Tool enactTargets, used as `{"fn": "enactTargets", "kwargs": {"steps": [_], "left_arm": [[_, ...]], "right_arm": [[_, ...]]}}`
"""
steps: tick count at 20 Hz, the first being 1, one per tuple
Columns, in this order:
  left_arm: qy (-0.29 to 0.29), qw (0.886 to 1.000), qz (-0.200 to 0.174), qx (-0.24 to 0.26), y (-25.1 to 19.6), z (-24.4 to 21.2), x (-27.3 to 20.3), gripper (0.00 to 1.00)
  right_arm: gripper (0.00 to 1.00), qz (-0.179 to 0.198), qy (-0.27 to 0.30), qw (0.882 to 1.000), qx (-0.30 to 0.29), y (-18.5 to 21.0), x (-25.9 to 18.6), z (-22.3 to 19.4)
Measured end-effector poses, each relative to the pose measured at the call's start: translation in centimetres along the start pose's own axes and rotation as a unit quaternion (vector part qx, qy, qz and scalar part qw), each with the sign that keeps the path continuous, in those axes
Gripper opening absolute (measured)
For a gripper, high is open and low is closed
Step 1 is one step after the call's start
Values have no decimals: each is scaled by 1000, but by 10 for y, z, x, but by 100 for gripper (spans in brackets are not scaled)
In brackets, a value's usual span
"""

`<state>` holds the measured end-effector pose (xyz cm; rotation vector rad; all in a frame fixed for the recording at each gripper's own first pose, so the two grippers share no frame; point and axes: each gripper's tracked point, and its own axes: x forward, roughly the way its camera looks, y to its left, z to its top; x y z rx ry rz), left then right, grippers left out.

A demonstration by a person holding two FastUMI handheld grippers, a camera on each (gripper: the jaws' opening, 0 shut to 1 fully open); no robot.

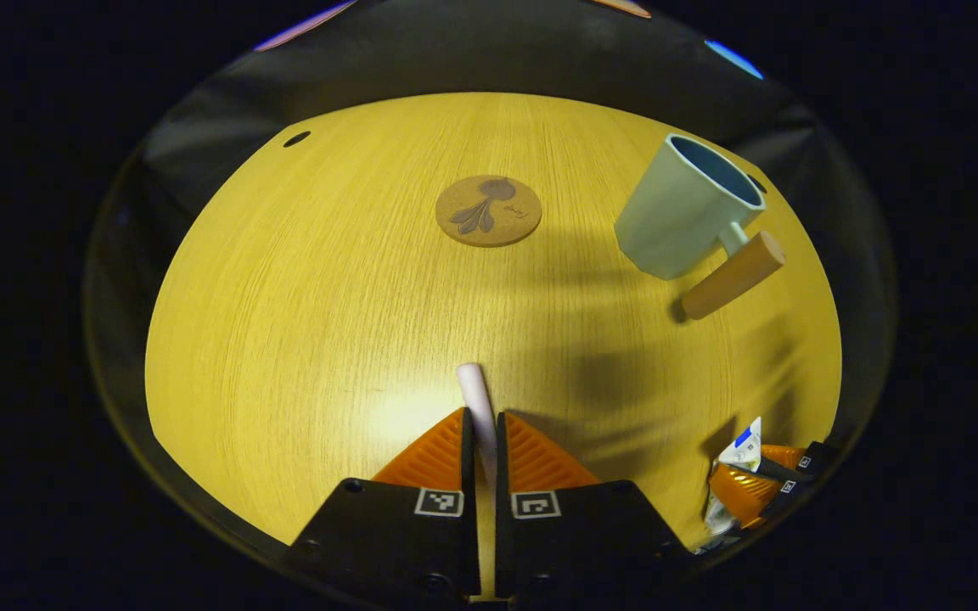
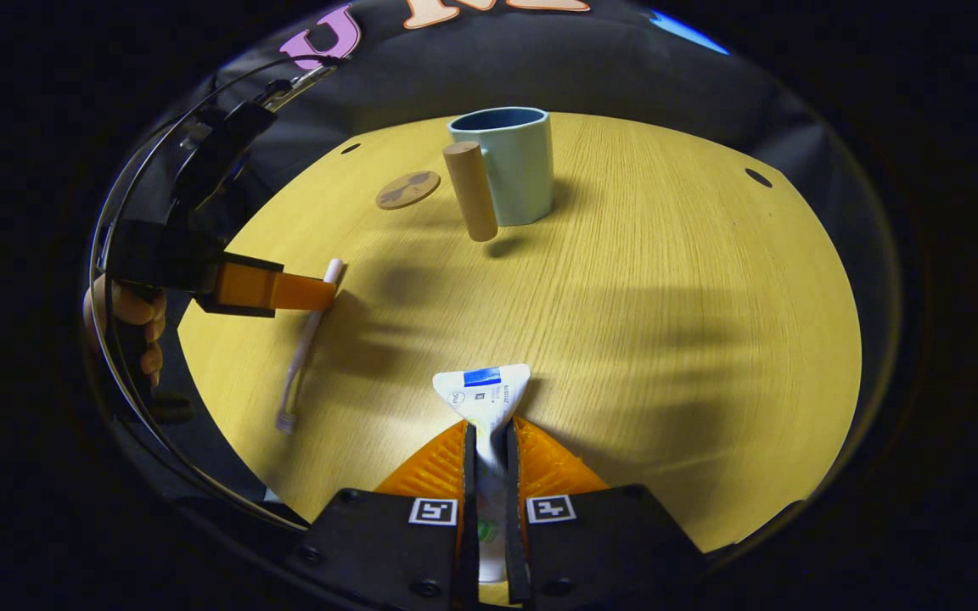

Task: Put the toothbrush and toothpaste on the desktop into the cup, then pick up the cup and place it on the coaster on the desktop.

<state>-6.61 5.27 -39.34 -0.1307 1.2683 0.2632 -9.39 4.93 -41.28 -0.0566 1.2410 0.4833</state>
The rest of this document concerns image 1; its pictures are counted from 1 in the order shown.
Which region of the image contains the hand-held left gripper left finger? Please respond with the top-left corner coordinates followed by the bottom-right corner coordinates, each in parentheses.
top-left (285, 407), bottom-right (482, 605)

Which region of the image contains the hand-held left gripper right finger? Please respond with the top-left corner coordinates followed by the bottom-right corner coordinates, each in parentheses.
top-left (493, 412), bottom-right (699, 603)

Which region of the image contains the white toothpaste tube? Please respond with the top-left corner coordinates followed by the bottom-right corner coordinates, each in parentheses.
top-left (704, 416), bottom-right (764, 535)

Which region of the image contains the pale green cup wooden handle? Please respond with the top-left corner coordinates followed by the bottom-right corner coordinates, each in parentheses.
top-left (614, 133), bottom-right (787, 322)

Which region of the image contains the round cork coaster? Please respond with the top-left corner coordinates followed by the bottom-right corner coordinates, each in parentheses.
top-left (436, 175), bottom-right (542, 248)

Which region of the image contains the black backdrop cloth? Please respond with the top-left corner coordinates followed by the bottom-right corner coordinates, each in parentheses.
top-left (86, 0), bottom-right (897, 510)

